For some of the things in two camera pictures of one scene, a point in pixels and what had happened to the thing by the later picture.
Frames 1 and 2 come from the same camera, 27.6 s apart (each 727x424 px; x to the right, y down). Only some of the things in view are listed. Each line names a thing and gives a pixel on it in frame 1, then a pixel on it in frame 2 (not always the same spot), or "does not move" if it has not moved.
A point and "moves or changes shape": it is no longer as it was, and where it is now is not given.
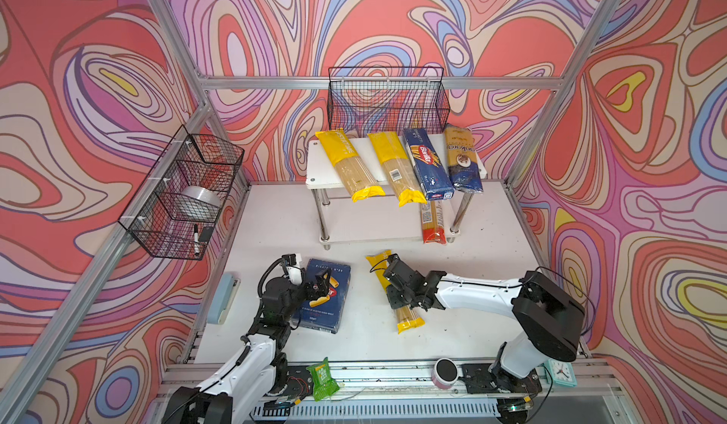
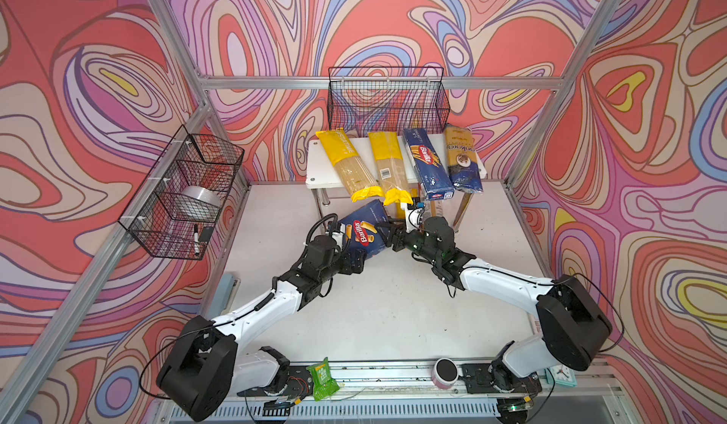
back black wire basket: (391, 99) does not move
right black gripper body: (399, 298) to (414, 244)
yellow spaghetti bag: (398, 167) moves or changes shape
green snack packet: (323, 384) does not move
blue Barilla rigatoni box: (325, 314) to (361, 228)
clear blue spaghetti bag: (462, 159) does not move
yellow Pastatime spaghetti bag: (341, 151) does not move
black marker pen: (196, 240) does not move
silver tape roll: (200, 203) does not move
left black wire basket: (175, 207) does not move
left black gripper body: (294, 298) to (340, 265)
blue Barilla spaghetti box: (434, 179) does not move
